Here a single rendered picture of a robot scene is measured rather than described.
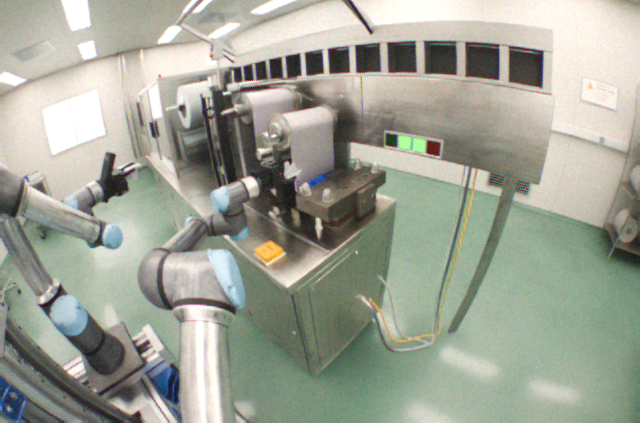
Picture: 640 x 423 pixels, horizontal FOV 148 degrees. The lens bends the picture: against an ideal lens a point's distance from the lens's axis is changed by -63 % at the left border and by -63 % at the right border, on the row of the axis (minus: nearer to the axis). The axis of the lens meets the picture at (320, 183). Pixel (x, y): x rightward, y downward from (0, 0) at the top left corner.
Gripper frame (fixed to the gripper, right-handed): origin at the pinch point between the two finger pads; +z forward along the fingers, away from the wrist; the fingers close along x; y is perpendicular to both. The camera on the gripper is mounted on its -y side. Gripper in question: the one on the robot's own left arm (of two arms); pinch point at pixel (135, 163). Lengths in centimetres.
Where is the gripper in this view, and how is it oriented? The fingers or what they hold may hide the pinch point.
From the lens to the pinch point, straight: 106.9
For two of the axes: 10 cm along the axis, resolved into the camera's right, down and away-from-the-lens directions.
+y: -0.7, 9.0, 4.3
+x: 9.8, 1.4, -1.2
